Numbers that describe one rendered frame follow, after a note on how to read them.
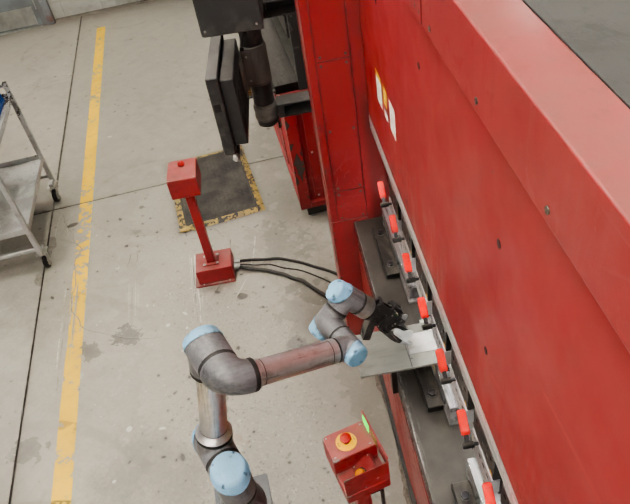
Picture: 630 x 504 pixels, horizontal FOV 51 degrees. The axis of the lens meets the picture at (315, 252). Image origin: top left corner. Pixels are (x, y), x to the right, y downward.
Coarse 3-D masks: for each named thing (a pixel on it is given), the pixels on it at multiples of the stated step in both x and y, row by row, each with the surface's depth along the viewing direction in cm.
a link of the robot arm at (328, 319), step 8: (328, 304) 200; (320, 312) 202; (328, 312) 199; (336, 312) 199; (312, 320) 204; (320, 320) 200; (328, 320) 199; (336, 320) 198; (312, 328) 201; (320, 328) 200; (328, 328) 197; (320, 336) 201; (328, 336) 197
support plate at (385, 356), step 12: (420, 324) 227; (360, 336) 227; (372, 336) 226; (384, 336) 225; (372, 348) 222; (384, 348) 221; (396, 348) 221; (372, 360) 218; (384, 360) 218; (396, 360) 217; (408, 360) 216; (420, 360) 216; (432, 360) 215; (360, 372) 215; (372, 372) 215; (384, 372) 214
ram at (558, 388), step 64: (384, 0) 179; (384, 64) 199; (384, 128) 223; (448, 128) 135; (448, 192) 146; (512, 192) 102; (448, 256) 158; (512, 256) 108; (448, 320) 174; (512, 320) 115; (576, 320) 86; (512, 384) 123; (576, 384) 90; (512, 448) 132; (576, 448) 95
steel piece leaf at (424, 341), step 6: (414, 336) 223; (420, 336) 223; (426, 336) 222; (432, 336) 222; (414, 342) 221; (420, 342) 221; (426, 342) 221; (432, 342) 220; (408, 348) 220; (414, 348) 219; (420, 348) 219; (426, 348) 219; (432, 348) 218
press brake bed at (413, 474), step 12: (360, 252) 293; (360, 264) 305; (384, 384) 326; (384, 396) 323; (396, 396) 247; (396, 408) 257; (396, 420) 268; (396, 432) 305; (408, 432) 226; (396, 444) 304; (408, 444) 235; (408, 456) 245; (408, 468) 254; (420, 468) 210; (408, 480) 287; (420, 480) 216; (408, 492) 286; (420, 492) 224
